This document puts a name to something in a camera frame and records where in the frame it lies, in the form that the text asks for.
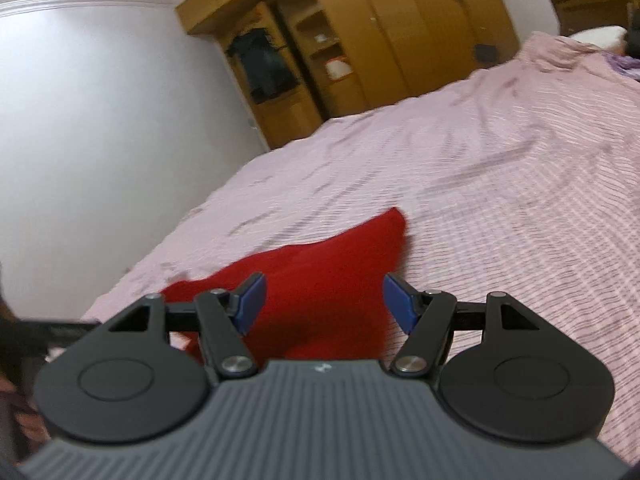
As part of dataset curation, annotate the white pillow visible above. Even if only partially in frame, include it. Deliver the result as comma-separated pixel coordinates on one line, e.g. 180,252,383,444
569,25,629,55

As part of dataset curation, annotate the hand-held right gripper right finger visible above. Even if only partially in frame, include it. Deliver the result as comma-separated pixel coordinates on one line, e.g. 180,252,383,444
383,273,542,379

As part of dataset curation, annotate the red knit sweater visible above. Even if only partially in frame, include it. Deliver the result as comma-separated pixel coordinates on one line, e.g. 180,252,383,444
160,206,410,367

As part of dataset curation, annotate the purple cloth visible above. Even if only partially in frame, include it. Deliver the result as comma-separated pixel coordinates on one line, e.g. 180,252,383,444
606,54,640,82

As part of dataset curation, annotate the dark hanging clothing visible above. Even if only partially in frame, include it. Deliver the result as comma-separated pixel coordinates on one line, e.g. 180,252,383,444
225,29,302,107

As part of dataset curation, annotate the white folded item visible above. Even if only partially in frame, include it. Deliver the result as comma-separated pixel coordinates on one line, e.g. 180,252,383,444
324,59,352,82

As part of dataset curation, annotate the wooden wardrobe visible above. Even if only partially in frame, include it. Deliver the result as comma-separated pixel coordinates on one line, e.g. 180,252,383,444
174,0,521,151

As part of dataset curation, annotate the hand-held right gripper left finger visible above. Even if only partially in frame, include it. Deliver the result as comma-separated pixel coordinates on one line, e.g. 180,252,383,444
107,272,267,381

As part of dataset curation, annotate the pink checked bed sheet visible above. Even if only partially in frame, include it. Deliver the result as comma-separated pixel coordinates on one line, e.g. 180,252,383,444
80,30,640,461

